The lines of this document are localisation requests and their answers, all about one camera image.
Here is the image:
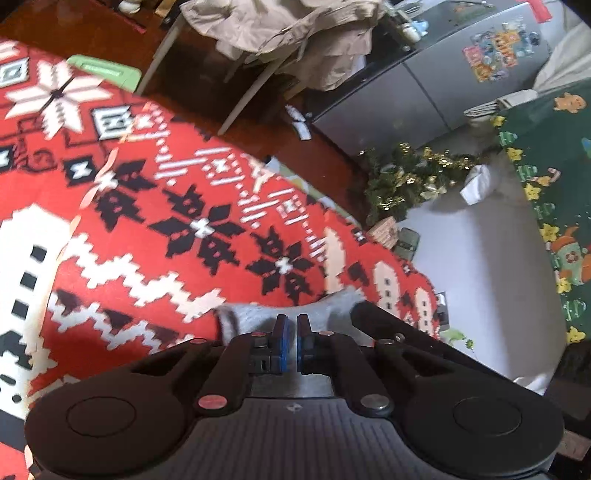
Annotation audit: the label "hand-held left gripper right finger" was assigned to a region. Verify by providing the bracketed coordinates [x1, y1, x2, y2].
[296, 313, 468, 420]

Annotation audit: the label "green plastic lid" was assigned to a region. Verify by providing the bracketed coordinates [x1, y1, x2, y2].
[66, 54, 142, 94]

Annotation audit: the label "grey ribbed polo shirt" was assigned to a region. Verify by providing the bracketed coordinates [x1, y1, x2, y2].
[215, 285, 366, 398]

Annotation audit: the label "green gift box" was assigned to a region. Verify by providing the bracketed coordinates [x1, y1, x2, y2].
[394, 226, 422, 260]

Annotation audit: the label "small decorated Christmas tree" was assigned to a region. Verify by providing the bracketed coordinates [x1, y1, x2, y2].
[361, 142, 482, 225]

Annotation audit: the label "light wooden chair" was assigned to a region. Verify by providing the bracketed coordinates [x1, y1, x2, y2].
[136, 13, 283, 138]

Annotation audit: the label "silver refrigerator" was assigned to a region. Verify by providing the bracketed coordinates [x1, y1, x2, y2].
[304, 0, 553, 161]

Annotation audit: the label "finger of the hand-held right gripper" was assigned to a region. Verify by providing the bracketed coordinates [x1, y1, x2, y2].
[349, 302, 514, 381]

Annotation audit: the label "grey white towel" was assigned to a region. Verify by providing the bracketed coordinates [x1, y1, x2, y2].
[463, 89, 539, 119]

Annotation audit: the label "green festive wall banner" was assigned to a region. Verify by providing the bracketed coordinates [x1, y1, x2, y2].
[491, 78, 591, 345]

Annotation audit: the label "beige jacket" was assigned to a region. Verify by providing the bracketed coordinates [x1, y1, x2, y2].
[180, 0, 387, 92]

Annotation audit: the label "tan patterned gift box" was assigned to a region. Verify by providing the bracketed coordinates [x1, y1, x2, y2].
[369, 216, 400, 251]

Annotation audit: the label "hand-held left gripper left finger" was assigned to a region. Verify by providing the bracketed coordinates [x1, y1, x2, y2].
[120, 314, 290, 419]

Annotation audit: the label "colourful fridge magnets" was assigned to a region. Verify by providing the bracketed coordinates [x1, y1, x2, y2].
[461, 17, 542, 85]

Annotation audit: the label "red patterned blanket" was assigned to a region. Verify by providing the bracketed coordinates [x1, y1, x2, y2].
[0, 39, 443, 480]

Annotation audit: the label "white crumpled cloth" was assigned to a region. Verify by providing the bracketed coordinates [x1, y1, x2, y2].
[459, 163, 492, 207]

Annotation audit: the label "white blue jar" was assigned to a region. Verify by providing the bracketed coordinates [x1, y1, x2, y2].
[401, 17, 426, 43]

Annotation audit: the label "cream curtain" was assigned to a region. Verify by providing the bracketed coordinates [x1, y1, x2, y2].
[532, 20, 591, 94]

